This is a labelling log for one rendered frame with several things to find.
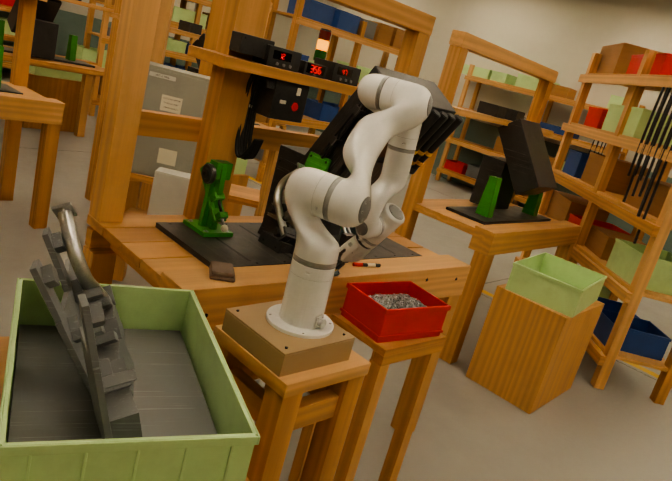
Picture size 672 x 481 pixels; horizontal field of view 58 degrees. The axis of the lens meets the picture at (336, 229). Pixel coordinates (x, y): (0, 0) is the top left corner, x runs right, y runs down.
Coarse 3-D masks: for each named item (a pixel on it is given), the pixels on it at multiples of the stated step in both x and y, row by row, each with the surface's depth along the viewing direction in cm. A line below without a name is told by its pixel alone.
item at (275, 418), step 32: (224, 352) 167; (256, 384) 165; (352, 384) 170; (256, 416) 160; (288, 416) 155; (320, 416) 168; (256, 448) 158; (320, 448) 176; (256, 480) 158; (320, 480) 177
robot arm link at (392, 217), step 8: (384, 208) 196; (392, 208) 198; (384, 216) 196; (392, 216) 195; (400, 216) 198; (384, 224) 196; (392, 224) 196; (400, 224) 197; (384, 232) 198; (368, 240) 202; (376, 240) 202
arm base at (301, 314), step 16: (304, 272) 159; (320, 272) 159; (288, 288) 163; (304, 288) 160; (320, 288) 161; (288, 304) 163; (304, 304) 161; (320, 304) 163; (272, 320) 164; (288, 320) 163; (304, 320) 162; (320, 320) 164; (304, 336) 160; (320, 336) 162
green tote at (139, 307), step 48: (144, 288) 154; (192, 336) 152; (0, 432) 93; (240, 432) 115; (0, 480) 92; (48, 480) 95; (96, 480) 99; (144, 480) 103; (192, 480) 106; (240, 480) 111
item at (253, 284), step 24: (288, 264) 218; (384, 264) 247; (408, 264) 256; (432, 264) 266; (456, 264) 276; (192, 288) 177; (216, 288) 182; (240, 288) 188; (264, 288) 195; (336, 288) 220; (432, 288) 264; (456, 288) 278; (216, 312) 185; (336, 312) 225
